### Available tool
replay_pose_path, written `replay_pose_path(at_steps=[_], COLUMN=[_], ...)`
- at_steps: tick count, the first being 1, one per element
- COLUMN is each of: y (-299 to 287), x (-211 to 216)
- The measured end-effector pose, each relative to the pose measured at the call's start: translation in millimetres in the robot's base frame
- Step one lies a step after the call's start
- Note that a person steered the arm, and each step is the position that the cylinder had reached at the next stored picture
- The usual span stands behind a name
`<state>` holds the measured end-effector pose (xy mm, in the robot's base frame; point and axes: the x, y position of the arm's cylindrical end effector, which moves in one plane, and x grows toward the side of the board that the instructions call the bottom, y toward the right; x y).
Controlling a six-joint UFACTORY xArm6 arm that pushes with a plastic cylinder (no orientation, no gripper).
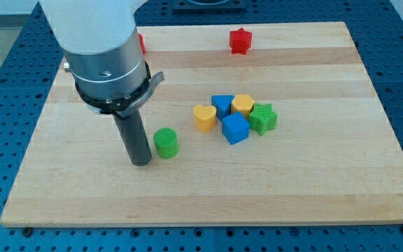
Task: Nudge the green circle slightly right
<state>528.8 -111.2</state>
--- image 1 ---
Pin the black tool flange with clamp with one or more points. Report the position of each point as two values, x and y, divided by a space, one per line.
127 104

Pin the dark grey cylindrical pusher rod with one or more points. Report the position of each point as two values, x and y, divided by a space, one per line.
134 137

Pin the green cylinder block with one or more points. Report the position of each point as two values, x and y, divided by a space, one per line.
166 142

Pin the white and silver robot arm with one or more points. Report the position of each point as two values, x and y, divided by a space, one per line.
101 45

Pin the red block behind arm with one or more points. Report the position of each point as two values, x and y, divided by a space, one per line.
142 44

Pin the yellow heart block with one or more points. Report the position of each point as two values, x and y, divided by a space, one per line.
204 117

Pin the blue triangle block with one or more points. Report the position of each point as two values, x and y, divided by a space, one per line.
223 103

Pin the blue cube block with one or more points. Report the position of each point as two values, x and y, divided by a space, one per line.
235 128

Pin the yellow hexagon block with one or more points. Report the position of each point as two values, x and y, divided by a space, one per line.
242 103

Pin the wooden board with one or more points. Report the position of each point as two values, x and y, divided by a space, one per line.
333 158

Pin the green star block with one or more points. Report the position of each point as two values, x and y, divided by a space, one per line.
263 118

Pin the red star block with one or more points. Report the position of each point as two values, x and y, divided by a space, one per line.
240 41

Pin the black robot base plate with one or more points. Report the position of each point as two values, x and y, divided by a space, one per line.
209 6

